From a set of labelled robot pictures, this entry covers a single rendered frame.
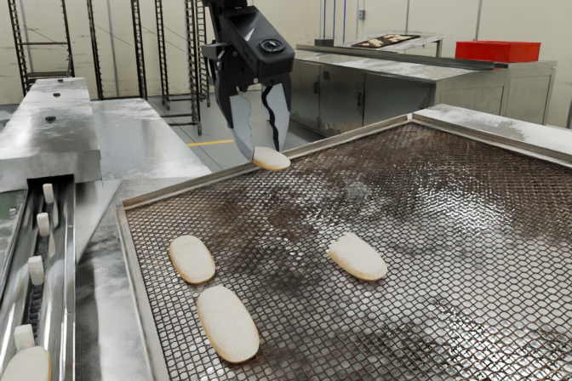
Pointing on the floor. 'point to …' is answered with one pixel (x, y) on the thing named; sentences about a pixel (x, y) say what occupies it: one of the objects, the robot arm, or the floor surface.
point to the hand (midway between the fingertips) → (265, 148)
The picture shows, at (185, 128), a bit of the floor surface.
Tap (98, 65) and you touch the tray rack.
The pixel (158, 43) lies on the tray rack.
